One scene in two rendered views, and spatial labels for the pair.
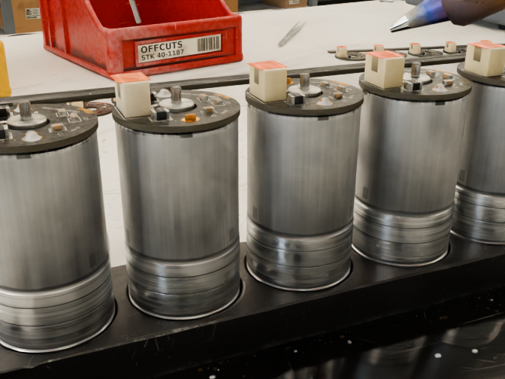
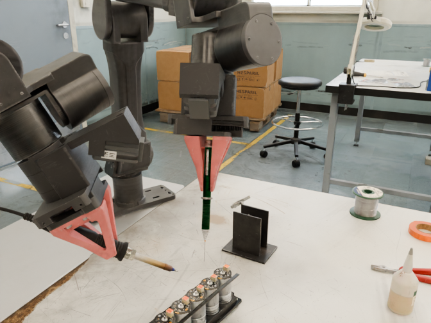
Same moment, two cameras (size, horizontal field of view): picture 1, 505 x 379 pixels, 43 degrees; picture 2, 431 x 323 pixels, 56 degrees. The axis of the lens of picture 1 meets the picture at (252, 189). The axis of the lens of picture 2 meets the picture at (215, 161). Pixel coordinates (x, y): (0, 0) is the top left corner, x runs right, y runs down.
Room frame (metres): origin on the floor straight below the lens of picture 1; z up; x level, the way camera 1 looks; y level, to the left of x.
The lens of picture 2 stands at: (0.51, -0.19, 1.15)
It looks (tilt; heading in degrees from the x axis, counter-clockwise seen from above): 21 degrees down; 151
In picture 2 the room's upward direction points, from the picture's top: straight up
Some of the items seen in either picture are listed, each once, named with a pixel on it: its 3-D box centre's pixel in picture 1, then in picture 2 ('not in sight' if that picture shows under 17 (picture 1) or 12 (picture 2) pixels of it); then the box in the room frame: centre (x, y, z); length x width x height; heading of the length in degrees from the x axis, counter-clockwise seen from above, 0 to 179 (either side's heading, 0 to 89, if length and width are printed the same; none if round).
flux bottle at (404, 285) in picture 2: not in sight; (405, 278); (0.23, 0.27, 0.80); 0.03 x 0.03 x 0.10
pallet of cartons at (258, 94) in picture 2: not in sight; (220, 84); (-3.28, 1.99, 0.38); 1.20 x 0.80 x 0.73; 40
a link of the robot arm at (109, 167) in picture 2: not in sight; (129, 160); (-0.26, 0.03, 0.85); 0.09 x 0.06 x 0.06; 98
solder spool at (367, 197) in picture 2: not in sight; (366, 202); (0.01, 0.45, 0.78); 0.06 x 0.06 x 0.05
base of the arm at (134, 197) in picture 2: not in sight; (127, 188); (-0.27, 0.03, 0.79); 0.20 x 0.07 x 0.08; 96
